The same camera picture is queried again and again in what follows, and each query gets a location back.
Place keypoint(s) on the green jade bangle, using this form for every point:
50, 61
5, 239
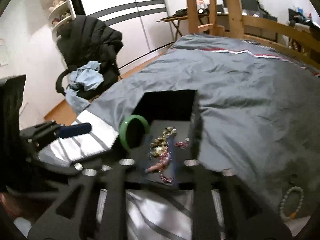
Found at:
132, 131

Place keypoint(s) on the light blue shirt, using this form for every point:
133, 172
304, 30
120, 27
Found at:
85, 78

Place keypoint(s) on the wooden folding table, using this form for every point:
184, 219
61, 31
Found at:
182, 15

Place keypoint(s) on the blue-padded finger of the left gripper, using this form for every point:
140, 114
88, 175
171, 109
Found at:
73, 130

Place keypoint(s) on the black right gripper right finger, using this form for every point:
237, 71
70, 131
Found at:
245, 215

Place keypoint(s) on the black jewelry box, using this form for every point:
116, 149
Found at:
160, 135

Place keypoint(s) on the white corner shelf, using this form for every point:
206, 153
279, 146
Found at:
62, 15

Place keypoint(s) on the plush teddy bear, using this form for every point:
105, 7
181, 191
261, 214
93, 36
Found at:
55, 4

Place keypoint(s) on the grey white striped duvet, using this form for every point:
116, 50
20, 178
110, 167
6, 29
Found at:
259, 116

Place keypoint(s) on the black puffer jacket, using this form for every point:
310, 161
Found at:
89, 39

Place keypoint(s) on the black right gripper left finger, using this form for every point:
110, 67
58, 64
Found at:
93, 207

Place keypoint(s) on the white striped wardrobe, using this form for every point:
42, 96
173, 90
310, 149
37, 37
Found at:
144, 34

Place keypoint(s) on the black office chair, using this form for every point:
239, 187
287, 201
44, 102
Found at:
110, 78

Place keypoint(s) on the wooden bunk bed frame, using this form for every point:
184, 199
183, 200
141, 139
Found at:
237, 22

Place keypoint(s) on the gold red jewelry pile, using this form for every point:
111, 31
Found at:
162, 157

